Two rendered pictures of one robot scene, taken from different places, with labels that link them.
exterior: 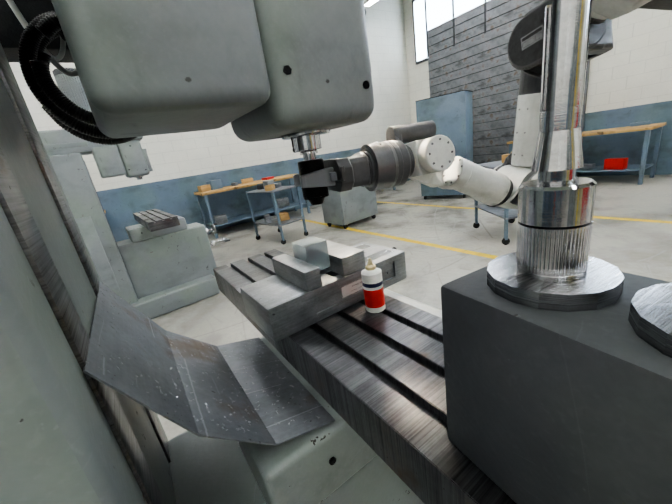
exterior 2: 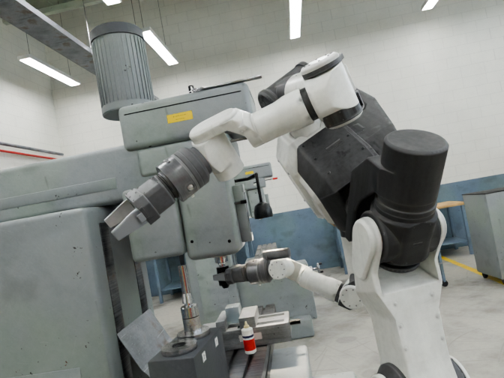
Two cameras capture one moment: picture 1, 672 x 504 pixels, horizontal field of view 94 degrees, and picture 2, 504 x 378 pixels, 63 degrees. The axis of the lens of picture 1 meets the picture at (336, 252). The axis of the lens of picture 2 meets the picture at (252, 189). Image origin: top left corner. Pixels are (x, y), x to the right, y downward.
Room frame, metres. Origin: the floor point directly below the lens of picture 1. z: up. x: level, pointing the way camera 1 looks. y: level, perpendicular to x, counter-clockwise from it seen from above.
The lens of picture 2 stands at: (-0.54, -1.04, 1.47)
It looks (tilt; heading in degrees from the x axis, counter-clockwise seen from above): 2 degrees up; 38
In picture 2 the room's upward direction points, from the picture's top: 10 degrees counter-clockwise
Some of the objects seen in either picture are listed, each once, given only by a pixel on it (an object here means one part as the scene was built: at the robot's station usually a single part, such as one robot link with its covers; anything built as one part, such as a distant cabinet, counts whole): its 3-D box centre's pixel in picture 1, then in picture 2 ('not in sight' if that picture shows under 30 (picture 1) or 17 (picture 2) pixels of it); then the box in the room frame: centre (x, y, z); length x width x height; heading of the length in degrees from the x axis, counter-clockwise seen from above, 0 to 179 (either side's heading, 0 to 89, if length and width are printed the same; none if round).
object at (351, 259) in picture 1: (333, 256); (249, 316); (0.66, 0.01, 1.05); 0.15 x 0.06 x 0.04; 33
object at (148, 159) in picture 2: not in sight; (192, 158); (0.56, 0.06, 1.68); 0.34 x 0.24 x 0.10; 122
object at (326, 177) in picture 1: (318, 179); (220, 277); (0.55, 0.01, 1.23); 0.06 x 0.02 x 0.03; 107
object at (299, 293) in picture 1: (326, 274); (244, 326); (0.65, 0.03, 1.01); 0.35 x 0.15 x 0.11; 123
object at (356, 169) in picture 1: (359, 171); (246, 273); (0.61, -0.07, 1.23); 0.13 x 0.12 x 0.10; 17
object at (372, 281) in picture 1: (372, 284); (247, 337); (0.56, -0.06, 1.01); 0.04 x 0.04 x 0.11
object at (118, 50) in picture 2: not in sight; (123, 73); (0.45, 0.23, 2.05); 0.20 x 0.20 x 0.32
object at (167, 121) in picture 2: not in sight; (193, 122); (0.57, 0.03, 1.81); 0.47 x 0.26 x 0.16; 122
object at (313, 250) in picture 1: (311, 254); (233, 313); (0.63, 0.05, 1.07); 0.06 x 0.05 x 0.06; 33
